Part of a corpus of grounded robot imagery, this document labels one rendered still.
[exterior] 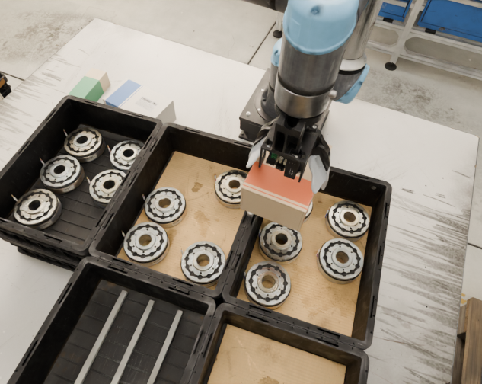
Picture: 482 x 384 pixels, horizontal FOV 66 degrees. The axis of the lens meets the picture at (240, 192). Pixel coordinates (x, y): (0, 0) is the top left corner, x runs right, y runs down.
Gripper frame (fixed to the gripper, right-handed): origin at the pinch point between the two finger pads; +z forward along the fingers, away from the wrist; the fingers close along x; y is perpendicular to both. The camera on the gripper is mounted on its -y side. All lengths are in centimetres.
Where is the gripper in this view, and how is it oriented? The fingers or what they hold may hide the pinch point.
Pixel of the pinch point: (287, 172)
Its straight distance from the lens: 69.7
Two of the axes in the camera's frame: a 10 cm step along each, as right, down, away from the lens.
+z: -0.2, 5.3, 8.5
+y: -4.1, 7.7, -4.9
